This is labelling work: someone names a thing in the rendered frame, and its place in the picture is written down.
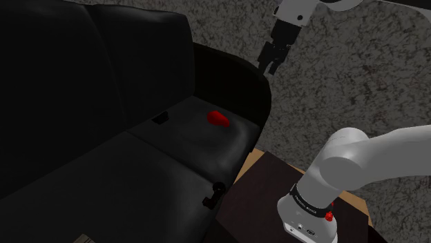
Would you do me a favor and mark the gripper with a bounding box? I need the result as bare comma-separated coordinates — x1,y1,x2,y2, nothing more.
257,19,303,76

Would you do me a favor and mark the red rounded object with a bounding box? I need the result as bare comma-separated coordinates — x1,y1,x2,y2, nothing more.
207,110,231,128

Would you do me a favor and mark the small black box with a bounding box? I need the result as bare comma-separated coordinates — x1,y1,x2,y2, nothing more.
151,110,170,126

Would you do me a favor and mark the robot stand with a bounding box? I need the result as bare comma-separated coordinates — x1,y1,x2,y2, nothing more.
201,148,388,243

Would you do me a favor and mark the black leather sofa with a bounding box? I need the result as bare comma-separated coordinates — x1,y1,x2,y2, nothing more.
0,0,273,243

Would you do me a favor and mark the tan flat box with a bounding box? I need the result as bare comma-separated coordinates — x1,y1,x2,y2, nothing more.
72,233,97,243

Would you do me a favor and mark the black camera-like object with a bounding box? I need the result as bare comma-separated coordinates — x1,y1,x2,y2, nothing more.
202,182,227,211

